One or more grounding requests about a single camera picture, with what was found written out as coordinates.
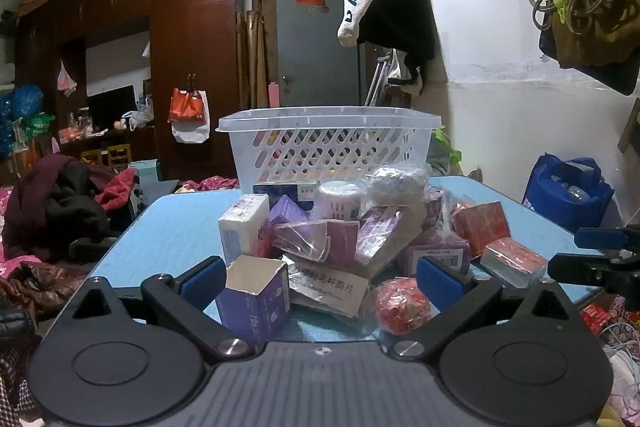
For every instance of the white tissue pack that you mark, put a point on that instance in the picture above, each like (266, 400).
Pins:
(240, 227)

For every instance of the black television screen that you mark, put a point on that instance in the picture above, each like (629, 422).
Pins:
(111, 104)

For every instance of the long pink purple box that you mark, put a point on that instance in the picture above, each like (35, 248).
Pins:
(380, 232)

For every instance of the red foil ball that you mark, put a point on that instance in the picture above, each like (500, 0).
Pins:
(402, 307)

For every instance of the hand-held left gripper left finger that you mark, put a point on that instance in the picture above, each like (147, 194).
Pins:
(202, 279)

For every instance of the yellow wooden chairs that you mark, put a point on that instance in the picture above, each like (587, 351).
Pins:
(117, 156)

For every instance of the plastic wrapped purple box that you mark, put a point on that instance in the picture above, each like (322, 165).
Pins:
(310, 239)

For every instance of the white plastic basket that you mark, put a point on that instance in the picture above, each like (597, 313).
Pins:
(325, 144)

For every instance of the flat red wrapped box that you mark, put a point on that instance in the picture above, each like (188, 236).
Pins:
(515, 259)

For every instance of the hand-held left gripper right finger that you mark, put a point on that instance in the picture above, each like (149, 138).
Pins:
(440, 279)

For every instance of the grey door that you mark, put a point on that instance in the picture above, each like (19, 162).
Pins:
(315, 52)

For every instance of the white printed medicine box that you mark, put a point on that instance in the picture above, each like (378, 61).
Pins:
(325, 284)

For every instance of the blue plastic bag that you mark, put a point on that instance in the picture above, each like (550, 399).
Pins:
(22, 107)

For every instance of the blue and white box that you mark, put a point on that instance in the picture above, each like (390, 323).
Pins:
(285, 192)

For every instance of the dark purple box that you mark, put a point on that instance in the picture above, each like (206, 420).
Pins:
(255, 302)

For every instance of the clear plastic wrapped bundle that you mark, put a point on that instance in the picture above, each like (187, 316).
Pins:
(400, 182)

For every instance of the black hanging garment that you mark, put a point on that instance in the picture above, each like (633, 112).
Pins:
(405, 22)

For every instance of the red patterned box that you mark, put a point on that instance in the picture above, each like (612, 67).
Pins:
(480, 227)

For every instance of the small white plastic bag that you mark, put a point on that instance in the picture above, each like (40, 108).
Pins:
(66, 81)

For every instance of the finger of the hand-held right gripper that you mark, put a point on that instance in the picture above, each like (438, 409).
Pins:
(590, 269)
(602, 238)

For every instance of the green plastic bag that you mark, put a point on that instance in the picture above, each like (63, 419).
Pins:
(40, 126)

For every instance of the brown wooden wardrobe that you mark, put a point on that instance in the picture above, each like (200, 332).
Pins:
(190, 57)

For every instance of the blue shopping bag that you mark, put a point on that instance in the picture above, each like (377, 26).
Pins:
(565, 192)

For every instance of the white round jar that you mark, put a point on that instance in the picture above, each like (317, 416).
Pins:
(340, 199)

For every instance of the teal box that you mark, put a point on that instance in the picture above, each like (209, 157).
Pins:
(145, 172)

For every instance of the heap of dark clothes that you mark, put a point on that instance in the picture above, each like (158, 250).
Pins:
(55, 202)

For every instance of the orange and white plastic bag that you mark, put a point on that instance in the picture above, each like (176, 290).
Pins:
(189, 114)

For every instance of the brown hanging bag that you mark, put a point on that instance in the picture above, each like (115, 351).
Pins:
(595, 27)

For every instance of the pink roll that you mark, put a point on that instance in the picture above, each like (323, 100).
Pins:
(274, 94)

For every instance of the metal crutches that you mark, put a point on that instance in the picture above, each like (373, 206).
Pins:
(377, 77)

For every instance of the purple box with barcode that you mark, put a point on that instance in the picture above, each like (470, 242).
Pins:
(442, 254)

